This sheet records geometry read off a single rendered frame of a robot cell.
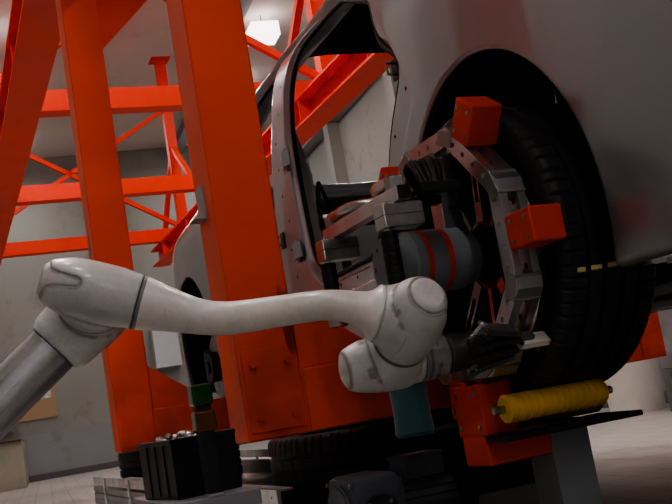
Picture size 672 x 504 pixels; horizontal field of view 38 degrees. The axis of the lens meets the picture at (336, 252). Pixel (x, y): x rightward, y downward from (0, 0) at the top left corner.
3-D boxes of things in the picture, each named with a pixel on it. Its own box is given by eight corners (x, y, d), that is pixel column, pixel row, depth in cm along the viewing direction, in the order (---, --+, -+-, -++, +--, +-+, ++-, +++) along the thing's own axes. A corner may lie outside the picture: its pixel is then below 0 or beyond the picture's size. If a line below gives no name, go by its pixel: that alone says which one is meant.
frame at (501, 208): (561, 366, 192) (508, 99, 200) (533, 371, 189) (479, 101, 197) (435, 386, 242) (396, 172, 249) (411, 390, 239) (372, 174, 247)
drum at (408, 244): (491, 282, 213) (478, 218, 215) (402, 293, 205) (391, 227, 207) (460, 292, 226) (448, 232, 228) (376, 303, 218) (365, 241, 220)
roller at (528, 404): (621, 402, 210) (616, 374, 211) (503, 425, 199) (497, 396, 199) (605, 403, 215) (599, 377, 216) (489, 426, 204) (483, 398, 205)
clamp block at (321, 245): (361, 256, 227) (357, 233, 228) (325, 260, 224) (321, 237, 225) (353, 260, 232) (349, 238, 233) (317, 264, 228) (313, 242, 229)
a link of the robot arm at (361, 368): (417, 396, 189) (440, 362, 179) (342, 409, 183) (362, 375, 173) (398, 348, 194) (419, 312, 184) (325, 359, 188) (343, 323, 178)
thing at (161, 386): (274, 425, 440) (262, 348, 445) (158, 446, 420) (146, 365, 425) (263, 427, 455) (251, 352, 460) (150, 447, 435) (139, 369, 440)
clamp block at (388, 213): (426, 223, 196) (422, 197, 197) (385, 227, 193) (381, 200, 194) (415, 228, 201) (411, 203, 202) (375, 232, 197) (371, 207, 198)
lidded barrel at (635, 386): (686, 404, 915) (668, 324, 926) (628, 415, 896) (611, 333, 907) (647, 407, 973) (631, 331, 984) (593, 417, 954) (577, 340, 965)
